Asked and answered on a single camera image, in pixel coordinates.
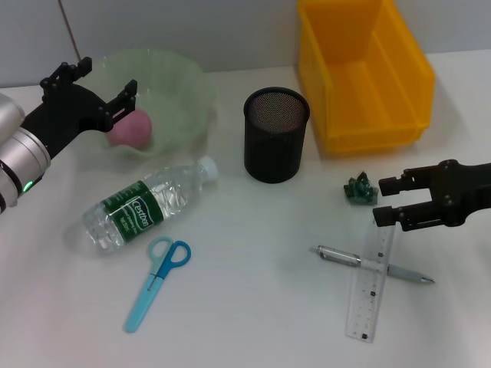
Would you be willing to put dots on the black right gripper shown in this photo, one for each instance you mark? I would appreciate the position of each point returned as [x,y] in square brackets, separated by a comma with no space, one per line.
[464,191]

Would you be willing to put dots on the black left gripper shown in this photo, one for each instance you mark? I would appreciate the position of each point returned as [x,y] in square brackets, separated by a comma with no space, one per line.
[65,115]

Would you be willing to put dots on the pink peach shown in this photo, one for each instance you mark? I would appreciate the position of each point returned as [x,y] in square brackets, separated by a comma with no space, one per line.
[132,132]

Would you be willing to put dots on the clear water bottle green label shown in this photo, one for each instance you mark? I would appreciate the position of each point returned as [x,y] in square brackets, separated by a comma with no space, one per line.
[145,207]

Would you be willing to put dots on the blue and teal scissors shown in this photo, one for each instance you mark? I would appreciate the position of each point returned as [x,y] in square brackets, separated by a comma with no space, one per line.
[153,280]

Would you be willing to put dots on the green glass fruit bowl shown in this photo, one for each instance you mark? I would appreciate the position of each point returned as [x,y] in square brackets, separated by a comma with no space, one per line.
[172,96]

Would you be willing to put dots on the silver grey pen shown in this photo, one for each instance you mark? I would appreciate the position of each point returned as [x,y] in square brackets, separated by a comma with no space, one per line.
[345,257]

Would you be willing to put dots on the clear plastic ruler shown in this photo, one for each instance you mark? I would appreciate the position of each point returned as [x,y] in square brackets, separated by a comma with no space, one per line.
[370,291]

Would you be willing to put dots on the black mesh pen holder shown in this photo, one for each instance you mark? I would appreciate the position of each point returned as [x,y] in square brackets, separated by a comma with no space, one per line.
[274,138]

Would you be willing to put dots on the yellow plastic bin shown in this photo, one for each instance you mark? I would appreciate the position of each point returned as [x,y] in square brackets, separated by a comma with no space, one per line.
[368,88]

